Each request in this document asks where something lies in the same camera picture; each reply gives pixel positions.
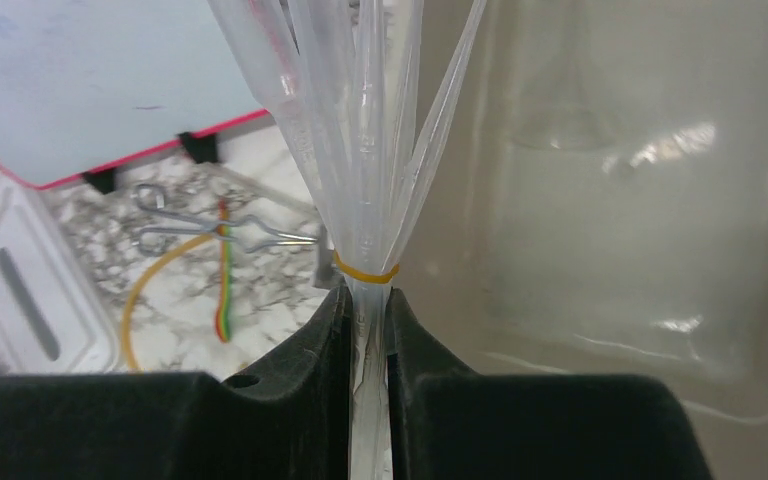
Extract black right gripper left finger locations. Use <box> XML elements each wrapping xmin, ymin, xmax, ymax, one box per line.
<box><xmin>0</xmin><ymin>286</ymin><xmax>352</xmax><ymax>479</ymax></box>

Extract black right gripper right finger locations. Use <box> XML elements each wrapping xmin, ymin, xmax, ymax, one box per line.
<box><xmin>385</xmin><ymin>290</ymin><xmax>711</xmax><ymax>479</ymax></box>

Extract metal crucible tongs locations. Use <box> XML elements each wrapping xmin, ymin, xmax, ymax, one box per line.
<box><xmin>130</xmin><ymin>183</ymin><xmax>319</xmax><ymax>257</ymax></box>

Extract bundle of clear pipettes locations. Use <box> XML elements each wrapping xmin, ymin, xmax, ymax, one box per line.
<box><xmin>211</xmin><ymin>1</ymin><xmax>485</xmax><ymax>479</ymax></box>

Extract yellow rubber tubing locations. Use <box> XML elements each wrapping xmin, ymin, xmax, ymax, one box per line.
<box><xmin>119</xmin><ymin>235</ymin><xmax>224</xmax><ymax>372</ymax></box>

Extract white plastic container lid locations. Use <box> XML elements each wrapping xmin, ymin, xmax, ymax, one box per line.
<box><xmin>0</xmin><ymin>184</ymin><xmax>122</xmax><ymax>374</ymax></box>

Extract beige plastic bin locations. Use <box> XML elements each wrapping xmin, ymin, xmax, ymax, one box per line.
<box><xmin>397</xmin><ymin>1</ymin><xmax>768</xmax><ymax>479</ymax></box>

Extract pink framed whiteboard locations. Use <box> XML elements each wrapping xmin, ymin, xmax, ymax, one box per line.
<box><xmin>0</xmin><ymin>0</ymin><xmax>264</xmax><ymax>189</ymax></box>

